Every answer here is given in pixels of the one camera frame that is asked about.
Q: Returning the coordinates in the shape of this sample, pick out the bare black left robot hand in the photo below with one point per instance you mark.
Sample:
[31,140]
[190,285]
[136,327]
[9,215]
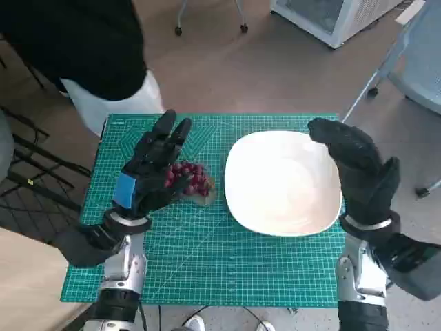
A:
[151,162]

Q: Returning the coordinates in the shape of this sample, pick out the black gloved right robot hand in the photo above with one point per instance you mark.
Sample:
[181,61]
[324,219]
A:
[361,172]

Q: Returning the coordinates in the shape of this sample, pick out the red toy grape bunch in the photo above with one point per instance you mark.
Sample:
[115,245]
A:
[198,177]

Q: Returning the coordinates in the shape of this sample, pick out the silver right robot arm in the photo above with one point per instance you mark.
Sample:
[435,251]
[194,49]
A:
[361,276]

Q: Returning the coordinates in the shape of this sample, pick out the white square plate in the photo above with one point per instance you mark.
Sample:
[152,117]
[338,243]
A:
[282,179]

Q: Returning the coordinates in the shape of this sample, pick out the green cutting mat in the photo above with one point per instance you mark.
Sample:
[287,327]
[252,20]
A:
[206,258]

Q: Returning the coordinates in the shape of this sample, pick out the black metal rack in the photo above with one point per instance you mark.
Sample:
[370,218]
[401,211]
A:
[44,198]

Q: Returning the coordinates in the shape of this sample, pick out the grey mesh chair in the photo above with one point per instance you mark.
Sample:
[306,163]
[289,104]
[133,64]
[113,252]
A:
[423,69]

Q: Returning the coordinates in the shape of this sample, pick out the rolling chair legs with casters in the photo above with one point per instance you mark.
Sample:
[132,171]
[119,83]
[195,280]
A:
[178,30]

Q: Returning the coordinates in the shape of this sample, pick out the grey round seat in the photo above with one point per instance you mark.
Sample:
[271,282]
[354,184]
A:
[5,148]

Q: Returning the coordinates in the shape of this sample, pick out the white cabinet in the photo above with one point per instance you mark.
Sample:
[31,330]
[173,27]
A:
[310,17]

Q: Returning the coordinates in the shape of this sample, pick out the white robot foot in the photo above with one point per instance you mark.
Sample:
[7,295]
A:
[194,323]
[266,326]

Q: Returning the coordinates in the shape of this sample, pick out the light wooden desk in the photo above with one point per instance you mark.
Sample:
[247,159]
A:
[27,282]

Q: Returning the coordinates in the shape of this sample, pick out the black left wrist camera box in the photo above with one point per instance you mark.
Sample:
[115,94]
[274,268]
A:
[86,245]

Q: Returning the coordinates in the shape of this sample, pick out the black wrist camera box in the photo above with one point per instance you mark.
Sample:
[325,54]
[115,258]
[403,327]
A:
[86,245]
[417,265]

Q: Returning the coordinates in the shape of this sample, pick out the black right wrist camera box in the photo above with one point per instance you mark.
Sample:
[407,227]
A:
[417,265]

